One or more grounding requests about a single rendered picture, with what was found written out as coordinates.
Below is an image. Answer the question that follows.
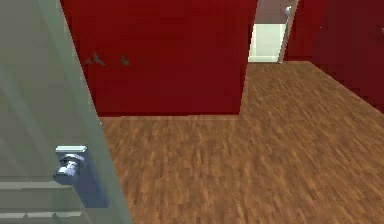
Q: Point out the grey green room door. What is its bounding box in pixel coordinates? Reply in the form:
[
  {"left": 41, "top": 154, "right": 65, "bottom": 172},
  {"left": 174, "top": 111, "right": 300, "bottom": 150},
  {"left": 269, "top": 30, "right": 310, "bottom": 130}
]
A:
[{"left": 0, "top": 0, "right": 134, "bottom": 224}]

